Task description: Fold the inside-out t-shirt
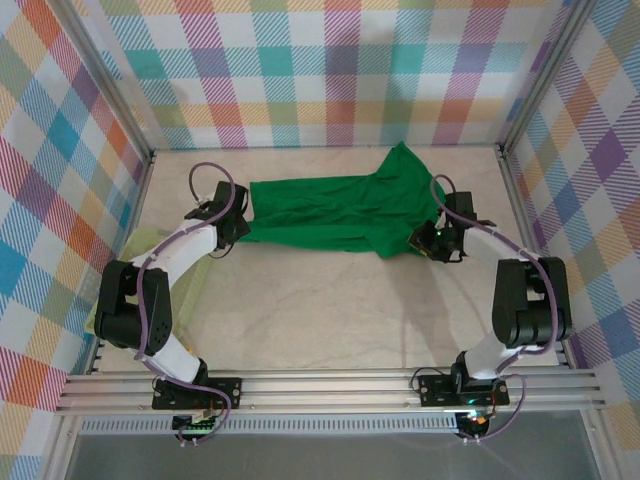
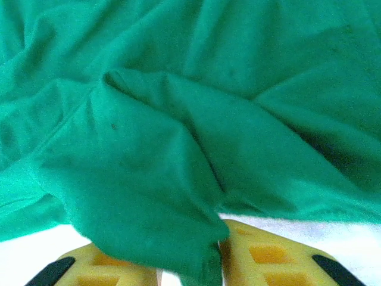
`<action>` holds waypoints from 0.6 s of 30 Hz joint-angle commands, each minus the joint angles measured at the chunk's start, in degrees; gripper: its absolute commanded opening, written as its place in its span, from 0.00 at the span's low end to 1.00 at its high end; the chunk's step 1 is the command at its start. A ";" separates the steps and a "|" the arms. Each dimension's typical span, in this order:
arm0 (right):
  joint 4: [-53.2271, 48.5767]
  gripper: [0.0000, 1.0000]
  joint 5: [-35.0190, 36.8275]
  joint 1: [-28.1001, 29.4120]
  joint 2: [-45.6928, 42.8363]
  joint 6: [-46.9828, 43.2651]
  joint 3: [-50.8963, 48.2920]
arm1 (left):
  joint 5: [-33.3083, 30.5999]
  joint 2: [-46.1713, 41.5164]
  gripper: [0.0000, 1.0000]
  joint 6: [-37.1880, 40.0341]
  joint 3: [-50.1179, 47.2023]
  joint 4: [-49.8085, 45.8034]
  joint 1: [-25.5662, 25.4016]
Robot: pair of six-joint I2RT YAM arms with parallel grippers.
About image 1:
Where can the green t-shirt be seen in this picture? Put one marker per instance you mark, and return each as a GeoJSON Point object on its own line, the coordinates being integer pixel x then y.
{"type": "Point", "coordinates": [325, 210]}

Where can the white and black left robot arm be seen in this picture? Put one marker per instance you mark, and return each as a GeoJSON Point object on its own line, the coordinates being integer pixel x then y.
{"type": "Point", "coordinates": [185, 245]}

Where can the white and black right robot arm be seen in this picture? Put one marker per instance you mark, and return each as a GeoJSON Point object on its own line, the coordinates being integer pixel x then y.
{"type": "Point", "coordinates": [480, 245]}

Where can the light green plastic basket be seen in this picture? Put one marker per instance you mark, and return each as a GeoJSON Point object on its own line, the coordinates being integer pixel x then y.
{"type": "Point", "coordinates": [192, 290]}

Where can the grey metal sheet panel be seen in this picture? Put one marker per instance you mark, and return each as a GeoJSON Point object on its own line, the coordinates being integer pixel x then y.
{"type": "Point", "coordinates": [325, 457]}

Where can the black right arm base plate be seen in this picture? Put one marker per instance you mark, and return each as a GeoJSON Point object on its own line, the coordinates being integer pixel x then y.
{"type": "Point", "coordinates": [432, 390]}

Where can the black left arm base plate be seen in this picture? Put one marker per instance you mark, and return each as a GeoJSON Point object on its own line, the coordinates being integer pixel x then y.
{"type": "Point", "coordinates": [230, 387]}

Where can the aluminium mounting rail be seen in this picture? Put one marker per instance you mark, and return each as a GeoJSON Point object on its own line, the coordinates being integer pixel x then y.
{"type": "Point", "coordinates": [325, 390]}

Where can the aluminium frame post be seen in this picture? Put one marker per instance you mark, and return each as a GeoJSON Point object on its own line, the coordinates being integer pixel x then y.
{"type": "Point", "coordinates": [541, 80]}
{"type": "Point", "coordinates": [107, 80]}

